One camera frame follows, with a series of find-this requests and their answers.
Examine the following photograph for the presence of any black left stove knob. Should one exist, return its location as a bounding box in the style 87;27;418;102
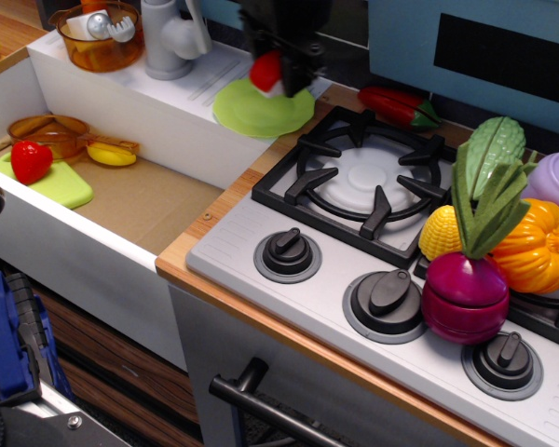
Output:
253;227;322;284

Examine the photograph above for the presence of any black stove burner grate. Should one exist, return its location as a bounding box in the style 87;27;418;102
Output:
252;106;456;268

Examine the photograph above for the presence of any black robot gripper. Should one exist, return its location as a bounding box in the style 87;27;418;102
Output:
239;0;334;98

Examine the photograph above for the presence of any grey toy stove top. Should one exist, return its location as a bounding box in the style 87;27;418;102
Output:
185;105;559;447

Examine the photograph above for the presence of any black stove knob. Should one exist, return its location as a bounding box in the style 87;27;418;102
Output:
342;269;426;345
461;332;544;401
253;227;322;284

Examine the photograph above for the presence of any black right stove knob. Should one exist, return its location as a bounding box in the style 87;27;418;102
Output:
461;332;544;401

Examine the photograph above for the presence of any red toy chili pepper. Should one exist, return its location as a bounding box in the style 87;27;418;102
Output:
358;86;442;131

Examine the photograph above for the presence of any grey toy faucet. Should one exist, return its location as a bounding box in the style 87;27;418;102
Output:
141;0;212;81

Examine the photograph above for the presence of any silver toy ladle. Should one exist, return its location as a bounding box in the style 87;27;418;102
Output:
87;12;112;40

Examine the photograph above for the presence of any black oven door handle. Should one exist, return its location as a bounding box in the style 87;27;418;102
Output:
209;358;345;447

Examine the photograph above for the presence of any white plastic toy fork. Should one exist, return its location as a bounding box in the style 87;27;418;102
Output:
106;16;135;43

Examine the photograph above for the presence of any purple toy beet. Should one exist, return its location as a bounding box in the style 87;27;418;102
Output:
421;143;530;345

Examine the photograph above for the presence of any orange transparent plastic pot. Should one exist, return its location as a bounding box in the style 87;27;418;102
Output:
48;1;143;73

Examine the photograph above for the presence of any purple plastic bowl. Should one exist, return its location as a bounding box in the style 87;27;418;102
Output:
522;153;559;206

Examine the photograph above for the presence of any orange toy pumpkin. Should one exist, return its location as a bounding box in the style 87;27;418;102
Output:
491;198;559;294

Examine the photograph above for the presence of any black middle stove knob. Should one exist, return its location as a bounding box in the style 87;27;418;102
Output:
342;269;426;345

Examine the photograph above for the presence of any yellow toy lemon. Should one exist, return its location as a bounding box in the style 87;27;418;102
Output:
87;142;137;167

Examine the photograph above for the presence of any yellow toy corn cob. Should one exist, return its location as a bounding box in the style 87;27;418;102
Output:
418;205;462;261

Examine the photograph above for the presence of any green toy corn husk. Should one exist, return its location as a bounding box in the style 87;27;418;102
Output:
460;116;525;201

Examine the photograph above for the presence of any white toy sink basin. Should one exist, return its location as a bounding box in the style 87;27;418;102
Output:
0;33;271;368

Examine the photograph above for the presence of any blue clamp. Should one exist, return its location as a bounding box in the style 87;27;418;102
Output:
0;271;75;406

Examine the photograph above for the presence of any light green cutting board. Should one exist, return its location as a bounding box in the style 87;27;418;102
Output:
0;152;94;210

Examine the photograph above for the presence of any red toy strawberry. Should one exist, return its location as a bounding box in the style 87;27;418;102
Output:
10;141;53;185

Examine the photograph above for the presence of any red and white toy sushi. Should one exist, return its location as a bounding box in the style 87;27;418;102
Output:
249;49;284;98

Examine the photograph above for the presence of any orange transparent measuring cup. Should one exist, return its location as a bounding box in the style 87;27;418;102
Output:
7;115;140;159

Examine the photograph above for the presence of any light green plastic plate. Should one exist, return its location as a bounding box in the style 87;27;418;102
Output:
212;79;316;139

